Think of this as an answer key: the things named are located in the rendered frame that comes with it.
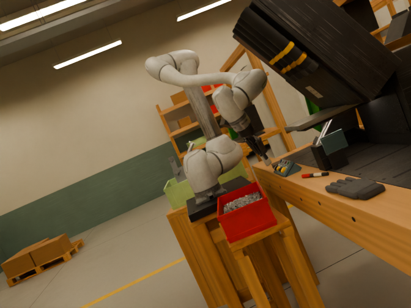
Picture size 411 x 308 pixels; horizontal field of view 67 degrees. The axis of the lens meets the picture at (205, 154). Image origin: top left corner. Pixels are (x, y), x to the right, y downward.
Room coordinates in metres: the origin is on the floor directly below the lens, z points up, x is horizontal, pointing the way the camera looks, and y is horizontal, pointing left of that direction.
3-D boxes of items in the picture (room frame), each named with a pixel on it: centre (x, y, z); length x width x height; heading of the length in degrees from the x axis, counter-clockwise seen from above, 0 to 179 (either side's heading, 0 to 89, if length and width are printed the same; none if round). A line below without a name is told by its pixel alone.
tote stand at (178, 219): (2.40, 0.07, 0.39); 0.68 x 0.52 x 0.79; 83
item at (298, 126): (1.22, -0.54, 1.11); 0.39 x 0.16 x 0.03; 93
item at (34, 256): (5.95, 3.67, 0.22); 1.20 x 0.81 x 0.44; 91
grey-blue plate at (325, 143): (1.20, -0.49, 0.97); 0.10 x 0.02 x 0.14; 93
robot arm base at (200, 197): (1.71, 0.07, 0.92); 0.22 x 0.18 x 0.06; 4
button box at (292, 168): (1.47, -0.33, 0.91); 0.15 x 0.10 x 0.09; 3
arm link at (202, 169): (1.73, 0.06, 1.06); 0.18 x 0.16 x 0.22; 123
